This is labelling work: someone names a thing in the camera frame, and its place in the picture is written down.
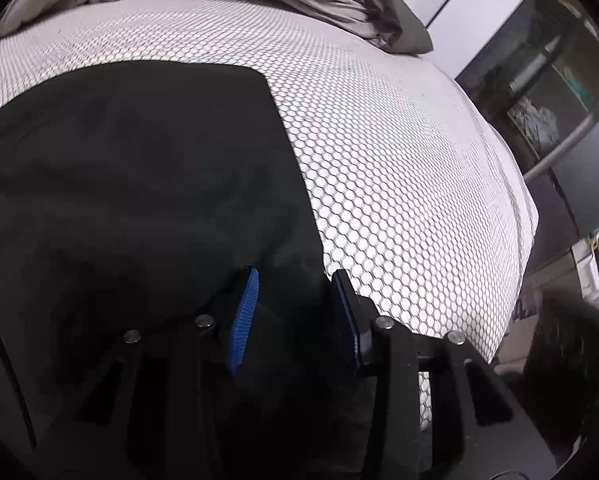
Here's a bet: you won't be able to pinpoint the black pants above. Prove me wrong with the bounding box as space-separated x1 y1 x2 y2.
0 60 380 480

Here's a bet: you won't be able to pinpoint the white box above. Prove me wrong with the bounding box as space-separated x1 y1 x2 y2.
571 240 599 307

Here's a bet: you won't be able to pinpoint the bed with white honeycomb cover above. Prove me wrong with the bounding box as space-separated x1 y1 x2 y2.
0 0 540 433

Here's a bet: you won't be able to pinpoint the pile of pale clothes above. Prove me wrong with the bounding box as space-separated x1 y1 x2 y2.
508 99 561 157

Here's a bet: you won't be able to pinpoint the grey metal pole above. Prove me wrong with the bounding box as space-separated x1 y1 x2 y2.
522 110 599 183

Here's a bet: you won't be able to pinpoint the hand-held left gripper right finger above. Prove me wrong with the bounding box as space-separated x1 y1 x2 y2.
332 269 560 480

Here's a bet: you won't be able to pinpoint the dark open shelf unit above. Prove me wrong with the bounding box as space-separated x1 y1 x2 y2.
454 0 599 241

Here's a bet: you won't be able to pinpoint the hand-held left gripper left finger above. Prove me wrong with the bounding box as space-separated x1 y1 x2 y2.
44 266 260 480

